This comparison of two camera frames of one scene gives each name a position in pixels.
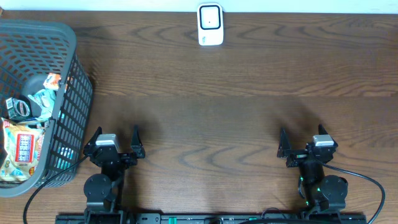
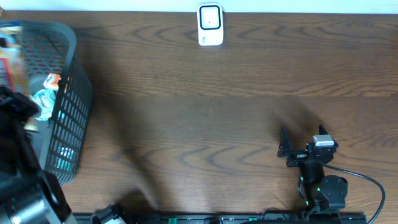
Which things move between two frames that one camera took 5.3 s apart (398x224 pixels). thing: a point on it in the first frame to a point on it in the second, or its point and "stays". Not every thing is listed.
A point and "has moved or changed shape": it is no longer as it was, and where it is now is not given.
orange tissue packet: x=51 y=81 stays
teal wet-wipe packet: x=46 y=99 stays
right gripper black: x=297 y=155 stays
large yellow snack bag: x=21 y=142 has moved or changed shape
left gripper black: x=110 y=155 to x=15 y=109
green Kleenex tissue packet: x=64 y=155 stays
